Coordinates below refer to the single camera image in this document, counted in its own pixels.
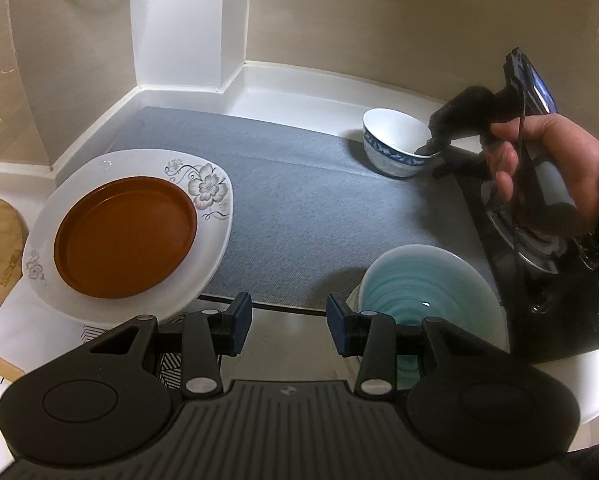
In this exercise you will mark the white floral square plate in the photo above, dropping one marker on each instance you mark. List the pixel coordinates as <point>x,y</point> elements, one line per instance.
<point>209,190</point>

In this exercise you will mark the wooden spatula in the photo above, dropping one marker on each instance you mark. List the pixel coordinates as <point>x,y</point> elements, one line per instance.
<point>7,365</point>

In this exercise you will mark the light blue bowl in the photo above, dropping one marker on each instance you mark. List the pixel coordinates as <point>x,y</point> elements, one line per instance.
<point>419,285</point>

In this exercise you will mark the grey mat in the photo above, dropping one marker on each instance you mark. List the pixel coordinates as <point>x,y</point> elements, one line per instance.
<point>289,200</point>

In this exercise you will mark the brown round plate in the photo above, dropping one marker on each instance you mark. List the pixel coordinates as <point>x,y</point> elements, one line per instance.
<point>124,235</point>

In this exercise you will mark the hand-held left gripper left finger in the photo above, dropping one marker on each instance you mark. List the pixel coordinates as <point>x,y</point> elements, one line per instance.
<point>242,322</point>

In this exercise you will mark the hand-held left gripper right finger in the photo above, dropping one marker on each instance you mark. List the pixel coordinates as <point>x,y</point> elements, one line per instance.
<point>335,322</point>

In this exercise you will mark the black gas stove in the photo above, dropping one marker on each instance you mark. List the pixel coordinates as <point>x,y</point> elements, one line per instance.
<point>544,300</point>

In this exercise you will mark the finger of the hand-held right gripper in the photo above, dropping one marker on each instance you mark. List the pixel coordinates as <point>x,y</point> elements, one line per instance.
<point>428,148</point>
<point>447,169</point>

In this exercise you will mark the blue and white patterned bowl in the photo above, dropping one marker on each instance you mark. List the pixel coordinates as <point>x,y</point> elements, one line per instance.
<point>384,157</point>

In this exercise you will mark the person's right hand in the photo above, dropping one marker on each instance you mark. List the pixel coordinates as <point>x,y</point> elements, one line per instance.
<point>574,155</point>

